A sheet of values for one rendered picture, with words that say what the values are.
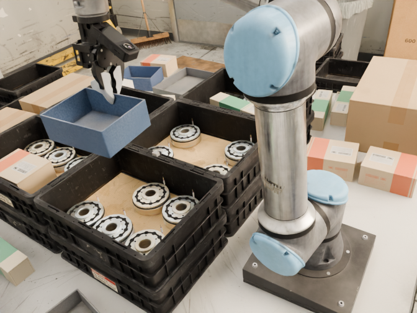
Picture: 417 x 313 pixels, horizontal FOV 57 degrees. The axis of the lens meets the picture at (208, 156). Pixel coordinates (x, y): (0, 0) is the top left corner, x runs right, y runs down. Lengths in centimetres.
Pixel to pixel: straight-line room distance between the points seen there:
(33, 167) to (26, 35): 362
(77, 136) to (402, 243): 88
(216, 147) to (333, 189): 51
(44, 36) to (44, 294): 401
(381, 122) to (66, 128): 99
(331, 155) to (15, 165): 99
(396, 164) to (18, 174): 113
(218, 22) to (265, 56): 392
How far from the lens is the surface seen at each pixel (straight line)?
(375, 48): 398
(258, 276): 100
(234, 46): 59
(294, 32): 57
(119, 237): 98
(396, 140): 145
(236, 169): 101
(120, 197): 115
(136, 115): 91
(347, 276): 103
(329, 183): 90
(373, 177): 132
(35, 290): 119
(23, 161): 130
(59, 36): 505
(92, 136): 87
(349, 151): 136
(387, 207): 128
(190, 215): 89
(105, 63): 95
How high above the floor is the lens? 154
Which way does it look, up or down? 35 degrees down
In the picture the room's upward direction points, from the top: 7 degrees counter-clockwise
